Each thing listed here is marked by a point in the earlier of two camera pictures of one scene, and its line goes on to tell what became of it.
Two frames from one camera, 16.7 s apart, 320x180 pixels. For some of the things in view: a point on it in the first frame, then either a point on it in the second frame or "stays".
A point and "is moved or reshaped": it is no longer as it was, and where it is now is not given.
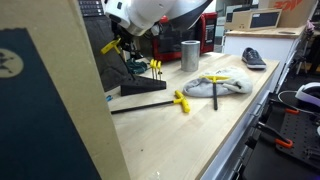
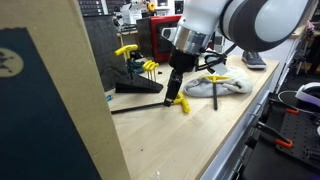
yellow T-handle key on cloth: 214,79 stays
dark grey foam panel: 113,69 stays
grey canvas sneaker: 252,59 stays
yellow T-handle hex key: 114,45 is moved or reshaped
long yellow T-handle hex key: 179,100 stays
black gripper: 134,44 to 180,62
